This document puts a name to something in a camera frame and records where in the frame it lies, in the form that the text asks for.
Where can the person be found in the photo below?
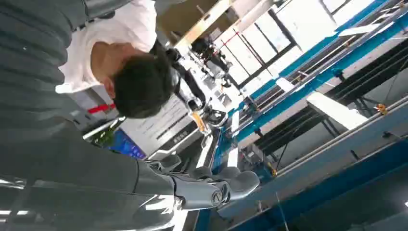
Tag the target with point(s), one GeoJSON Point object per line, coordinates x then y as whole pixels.
{"type": "Point", "coordinates": [140, 86]}

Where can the black silver background robot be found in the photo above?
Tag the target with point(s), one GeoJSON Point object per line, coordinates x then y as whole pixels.
{"type": "Point", "coordinates": [188, 86]}

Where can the blue display screen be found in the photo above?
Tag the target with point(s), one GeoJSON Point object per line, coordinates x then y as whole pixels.
{"type": "Point", "coordinates": [127, 147]}

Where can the red tape strip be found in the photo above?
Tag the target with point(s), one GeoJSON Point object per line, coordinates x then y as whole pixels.
{"type": "Point", "coordinates": [100, 108]}

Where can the large white box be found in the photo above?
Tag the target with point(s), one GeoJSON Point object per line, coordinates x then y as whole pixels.
{"type": "Point", "coordinates": [338, 111]}

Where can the blue grey bench frame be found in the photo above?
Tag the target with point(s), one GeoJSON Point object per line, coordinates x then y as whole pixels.
{"type": "Point", "coordinates": [350, 169]}

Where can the ribbed grey right robot arm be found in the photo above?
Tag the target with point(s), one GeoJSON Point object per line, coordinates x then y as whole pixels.
{"type": "Point", "coordinates": [28, 63]}

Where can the black framed window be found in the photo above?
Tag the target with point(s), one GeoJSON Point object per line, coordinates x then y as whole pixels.
{"type": "Point", "coordinates": [255, 47]}

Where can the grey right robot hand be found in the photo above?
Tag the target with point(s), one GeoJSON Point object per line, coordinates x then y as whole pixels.
{"type": "Point", "coordinates": [79, 191]}

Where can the blue framed conveyor line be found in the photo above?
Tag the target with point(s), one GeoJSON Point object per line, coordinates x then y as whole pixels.
{"type": "Point", "coordinates": [318, 79]}

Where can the small white box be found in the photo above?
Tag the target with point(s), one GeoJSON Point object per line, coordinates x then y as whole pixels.
{"type": "Point", "coordinates": [284, 84]}

